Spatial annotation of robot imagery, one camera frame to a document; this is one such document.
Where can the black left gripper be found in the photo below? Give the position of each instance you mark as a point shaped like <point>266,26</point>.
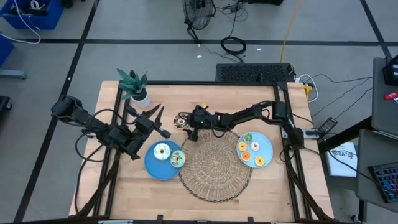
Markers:
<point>144,124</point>

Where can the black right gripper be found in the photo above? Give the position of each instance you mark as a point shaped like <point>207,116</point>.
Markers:
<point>200,119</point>

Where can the large chocolate frosted donut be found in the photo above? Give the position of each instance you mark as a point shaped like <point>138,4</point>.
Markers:
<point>178,124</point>

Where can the large white teal-drizzled donut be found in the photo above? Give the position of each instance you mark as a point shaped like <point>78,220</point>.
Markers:
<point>157,155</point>

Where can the large teal chocolate-drizzled donut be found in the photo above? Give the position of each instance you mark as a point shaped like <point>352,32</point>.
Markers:
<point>173,162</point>

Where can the small yellow sprinkled donut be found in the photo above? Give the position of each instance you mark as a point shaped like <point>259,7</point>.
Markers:
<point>240,146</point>

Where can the small green frosted donut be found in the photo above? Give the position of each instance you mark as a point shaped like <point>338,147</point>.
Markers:
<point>245,136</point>

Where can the small orange frosted donut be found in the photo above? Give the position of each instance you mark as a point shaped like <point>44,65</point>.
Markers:
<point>243,156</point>

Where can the small white pink-sprinkled donut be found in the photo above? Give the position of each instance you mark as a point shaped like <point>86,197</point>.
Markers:
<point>252,146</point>

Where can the small yellow-orange frosted donut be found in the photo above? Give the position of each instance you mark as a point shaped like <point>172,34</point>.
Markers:
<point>257,161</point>

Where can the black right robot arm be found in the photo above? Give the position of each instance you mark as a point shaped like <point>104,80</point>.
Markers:
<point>248,113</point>

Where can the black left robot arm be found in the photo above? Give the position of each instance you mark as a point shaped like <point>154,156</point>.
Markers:
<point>81,116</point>

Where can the green plant in white pot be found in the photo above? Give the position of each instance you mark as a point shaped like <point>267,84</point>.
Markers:
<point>141,99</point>

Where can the round woven straw placemat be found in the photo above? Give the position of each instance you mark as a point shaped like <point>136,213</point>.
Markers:
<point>214,168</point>

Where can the dark blue plate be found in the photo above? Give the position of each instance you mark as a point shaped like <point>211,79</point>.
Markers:
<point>158,171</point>

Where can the black computer case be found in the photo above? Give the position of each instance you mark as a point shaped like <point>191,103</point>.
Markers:
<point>248,73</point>

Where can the light blue plate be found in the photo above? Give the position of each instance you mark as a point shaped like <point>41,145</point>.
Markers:
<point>265,146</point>

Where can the black floor fan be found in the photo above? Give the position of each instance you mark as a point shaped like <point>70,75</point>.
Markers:
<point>199,12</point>

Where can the yellow plug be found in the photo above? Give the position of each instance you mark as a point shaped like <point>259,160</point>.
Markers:
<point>308,89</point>

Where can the black power adapter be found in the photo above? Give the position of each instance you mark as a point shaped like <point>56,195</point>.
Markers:
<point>328,125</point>

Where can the blue plastic bin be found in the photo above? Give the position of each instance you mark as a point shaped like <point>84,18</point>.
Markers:
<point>46,18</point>
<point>4,49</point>

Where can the grey stand foot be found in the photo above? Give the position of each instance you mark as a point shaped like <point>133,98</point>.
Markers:
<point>12,74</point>

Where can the black chair base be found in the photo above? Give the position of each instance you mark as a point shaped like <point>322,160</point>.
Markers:
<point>4,102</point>

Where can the white printed paper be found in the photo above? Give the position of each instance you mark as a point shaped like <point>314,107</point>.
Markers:
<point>339,168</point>

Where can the grey desk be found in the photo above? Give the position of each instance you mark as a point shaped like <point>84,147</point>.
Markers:
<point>367,149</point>
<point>382,118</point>

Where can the red marker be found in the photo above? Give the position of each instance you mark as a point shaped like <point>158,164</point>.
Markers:
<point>391,95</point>

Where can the black backlit keyboard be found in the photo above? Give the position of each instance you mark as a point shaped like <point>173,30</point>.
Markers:
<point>385,183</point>

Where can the black desktop device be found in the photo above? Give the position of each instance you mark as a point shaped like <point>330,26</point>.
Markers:
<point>391,74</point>

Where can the black aluminium table frame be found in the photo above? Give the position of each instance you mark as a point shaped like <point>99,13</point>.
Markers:
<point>202,83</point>

